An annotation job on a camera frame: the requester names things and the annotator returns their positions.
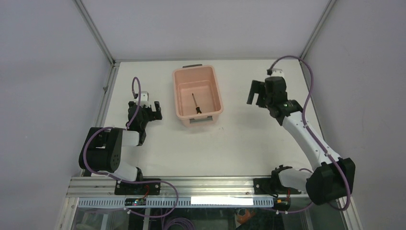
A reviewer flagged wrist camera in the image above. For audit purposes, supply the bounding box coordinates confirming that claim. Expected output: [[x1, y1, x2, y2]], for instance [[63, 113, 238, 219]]
[[137, 91, 151, 107], [267, 68, 285, 78]]

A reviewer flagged aluminium mounting rail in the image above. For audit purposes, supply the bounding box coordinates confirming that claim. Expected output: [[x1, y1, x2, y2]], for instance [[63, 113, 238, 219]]
[[66, 175, 352, 199]]

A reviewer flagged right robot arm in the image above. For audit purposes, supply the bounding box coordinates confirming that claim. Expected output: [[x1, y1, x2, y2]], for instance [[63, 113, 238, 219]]
[[247, 77, 356, 205]]

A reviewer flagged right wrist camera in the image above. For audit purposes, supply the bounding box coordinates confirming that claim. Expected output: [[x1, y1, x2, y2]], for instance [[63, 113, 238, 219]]
[[267, 68, 285, 78]]

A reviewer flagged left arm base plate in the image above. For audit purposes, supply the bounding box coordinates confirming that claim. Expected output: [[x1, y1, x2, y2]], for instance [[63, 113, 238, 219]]
[[114, 178, 161, 196]]

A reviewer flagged pink plastic bin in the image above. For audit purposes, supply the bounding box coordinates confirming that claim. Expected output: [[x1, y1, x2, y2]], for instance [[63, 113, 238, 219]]
[[172, 64, 224, 127]]

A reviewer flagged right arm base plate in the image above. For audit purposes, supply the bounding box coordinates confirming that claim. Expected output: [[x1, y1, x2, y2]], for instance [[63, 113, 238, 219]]
[[253, 177, 301, 197]]

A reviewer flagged black yellow screwdriver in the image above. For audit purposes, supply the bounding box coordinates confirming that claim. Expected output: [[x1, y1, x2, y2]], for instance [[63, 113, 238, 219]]
[[192, 93, 202, 114]]

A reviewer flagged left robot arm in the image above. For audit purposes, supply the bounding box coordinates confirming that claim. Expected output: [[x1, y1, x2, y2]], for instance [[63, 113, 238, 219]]
[[79, 92, 266, 181]]

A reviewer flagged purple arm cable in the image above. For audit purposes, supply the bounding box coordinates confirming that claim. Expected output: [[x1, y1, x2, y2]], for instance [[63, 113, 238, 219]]
[[82, 77, 179, 219], [268, 55, 352, 214]]

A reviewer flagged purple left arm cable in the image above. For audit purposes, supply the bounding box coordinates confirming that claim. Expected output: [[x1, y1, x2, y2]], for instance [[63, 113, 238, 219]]
[[82, 77, 179, 219]]

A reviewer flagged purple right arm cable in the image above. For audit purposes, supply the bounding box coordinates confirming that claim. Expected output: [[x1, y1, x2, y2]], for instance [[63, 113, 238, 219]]
[[268, 55, 352, 214]]

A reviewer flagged white slotted cable duct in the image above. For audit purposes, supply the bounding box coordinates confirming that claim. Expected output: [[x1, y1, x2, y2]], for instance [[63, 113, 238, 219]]
[[78, 196, 274, 209]]

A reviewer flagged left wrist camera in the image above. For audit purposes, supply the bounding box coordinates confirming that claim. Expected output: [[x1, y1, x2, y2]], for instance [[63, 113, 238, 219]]
[[137, 91, 151, 107]]

